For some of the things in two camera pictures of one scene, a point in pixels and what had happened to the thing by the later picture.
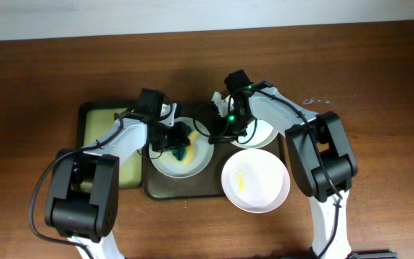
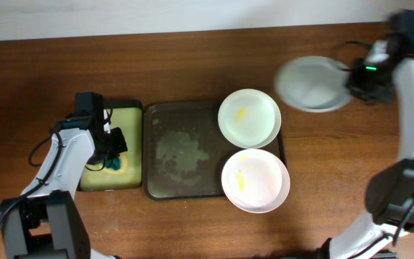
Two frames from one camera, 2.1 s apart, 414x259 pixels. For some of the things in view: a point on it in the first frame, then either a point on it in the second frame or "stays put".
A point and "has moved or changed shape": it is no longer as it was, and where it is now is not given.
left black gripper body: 173,140 to 110,151
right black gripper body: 231,126 to 364,82
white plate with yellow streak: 164,161 to 313,83
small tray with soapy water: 94,121 stays put
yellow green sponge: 184,154 has moved or changed shape
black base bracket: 372,255 stays put
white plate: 255,180 stays put
